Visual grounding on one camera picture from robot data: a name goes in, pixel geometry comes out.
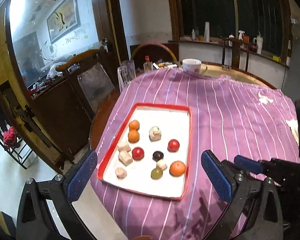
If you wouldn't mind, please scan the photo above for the beige foam chunk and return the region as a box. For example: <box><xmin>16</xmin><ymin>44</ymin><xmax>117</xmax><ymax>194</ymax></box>
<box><xmin>118</xmin><ymin>150</ymin><xmax>133</xmax><ymax>166</ymax></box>

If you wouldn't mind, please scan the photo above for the large orange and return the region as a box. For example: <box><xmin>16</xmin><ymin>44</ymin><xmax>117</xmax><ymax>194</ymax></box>
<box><xmin>169</xmin><ymin>160</ymin><xmax>186</xmax><ymax>177</ymax></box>

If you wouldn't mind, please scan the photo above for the wooden chair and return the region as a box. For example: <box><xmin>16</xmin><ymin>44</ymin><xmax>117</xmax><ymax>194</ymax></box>
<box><xmin>55</xmin><ymin>46</ymin><xmax>115</xmax><ymax>120</ymax></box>
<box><xmin>221</xmin><ymin>37</ymin><xmax>250</xmax><ymax>72</ymax></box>

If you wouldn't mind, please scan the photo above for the large white foam lump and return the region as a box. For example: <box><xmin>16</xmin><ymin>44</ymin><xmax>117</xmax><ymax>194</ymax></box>
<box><xmin>149</xmin><ymin>126</ymin><xmax>161</xmax><ymax>141</ymax></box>

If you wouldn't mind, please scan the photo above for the green grape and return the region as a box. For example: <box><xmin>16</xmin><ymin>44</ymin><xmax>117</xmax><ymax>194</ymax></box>
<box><xmin>151</xmin><ymin>167</ymin><xmax>163</xmax><ymax>180</ymax></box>

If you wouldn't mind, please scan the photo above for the purple striped tablecloth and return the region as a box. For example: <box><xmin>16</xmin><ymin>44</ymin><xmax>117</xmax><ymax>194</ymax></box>
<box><xmin>91</xmin><ymin>69</ymin><xmax>300</xmax><ymax>239</ymax></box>

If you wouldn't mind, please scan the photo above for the framed fish picture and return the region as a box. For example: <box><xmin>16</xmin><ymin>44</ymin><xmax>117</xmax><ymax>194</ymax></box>
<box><xmin>46</xmin><ymin>0</ymin><xmax>81</xmax><ymax>43</ymax></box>

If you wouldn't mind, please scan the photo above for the dark purple plum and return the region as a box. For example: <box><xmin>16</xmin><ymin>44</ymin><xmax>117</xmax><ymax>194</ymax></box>
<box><xmin>153</xmin><ymin>151</ymin><xmax>164</xmax><ymax>162</ymax></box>

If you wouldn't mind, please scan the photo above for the small orange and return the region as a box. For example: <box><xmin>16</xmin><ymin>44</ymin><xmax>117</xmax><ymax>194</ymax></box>
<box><xmin>128</xmin><ymin>129</ymin><xmax>140</xmax><ymax>143</ymax></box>
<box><xmin>128</xmin><ymin>120</ymin><xmax>140</xmax><ymax>131</ymax></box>

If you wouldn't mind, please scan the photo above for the white ceramic mug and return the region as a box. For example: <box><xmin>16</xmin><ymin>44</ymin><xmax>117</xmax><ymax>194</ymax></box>
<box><xmin>182</xmin><ymin>59</ymin><xmax>207</xmax><ymax>74</ymax></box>

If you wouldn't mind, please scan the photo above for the red tomato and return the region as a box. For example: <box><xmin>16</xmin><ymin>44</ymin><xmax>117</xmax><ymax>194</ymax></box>
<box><xmin>132</xmin><ymin>147</ymin><xmax>145</xmax><ymax>161</ymax></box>
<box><xmin>167</xmin><ymin>139</ymin><xmax>180</xmax><ymax>152</ymax></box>

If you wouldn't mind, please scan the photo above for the beige foam cube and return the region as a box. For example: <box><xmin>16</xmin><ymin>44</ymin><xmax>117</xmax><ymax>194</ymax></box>
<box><xmin>117</xmin><ymin>141</ymin><xmax>131</xmax><ymax>152</ymax></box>

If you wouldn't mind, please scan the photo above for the white towel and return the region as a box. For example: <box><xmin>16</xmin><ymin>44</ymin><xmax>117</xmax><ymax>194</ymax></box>
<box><xmin>285</xmin><ymin>119</ymin><xmax>299</xmax><ymax>145</ymax></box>

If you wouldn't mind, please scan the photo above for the white foam ball piece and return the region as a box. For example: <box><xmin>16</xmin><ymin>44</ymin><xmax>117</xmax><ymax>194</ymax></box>
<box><xmin>157</xmin><ymin>159</ymin><xmax>167</xmax><ymax>171</ymax></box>

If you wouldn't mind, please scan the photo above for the red capped glass bottle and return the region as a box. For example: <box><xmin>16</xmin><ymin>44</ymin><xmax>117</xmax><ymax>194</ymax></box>
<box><xmin>143</xmin><ymin>55</ymin><xmax>153</xmax><ymax>73</ymax></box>

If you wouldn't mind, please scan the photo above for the red rimmed white tray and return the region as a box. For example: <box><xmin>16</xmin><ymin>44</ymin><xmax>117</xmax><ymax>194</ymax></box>
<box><xmin>96</xmin><ymin>102</ymin><xmax>192</xmax><ymax>200</ymax></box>

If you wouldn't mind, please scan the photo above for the clear glass pitcher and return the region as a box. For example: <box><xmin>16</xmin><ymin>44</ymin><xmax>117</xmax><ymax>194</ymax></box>
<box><xmin>117</xmin><ymin>60</ymin><xmax>136</xmax><ymax>92</ymax></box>

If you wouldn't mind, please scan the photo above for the small beige foam piece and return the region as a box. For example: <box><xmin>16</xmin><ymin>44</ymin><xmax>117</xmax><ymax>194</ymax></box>
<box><xmin>115</xmin><ymin>167</ymin><xmax>127</xmax><ymax>179</ymax></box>

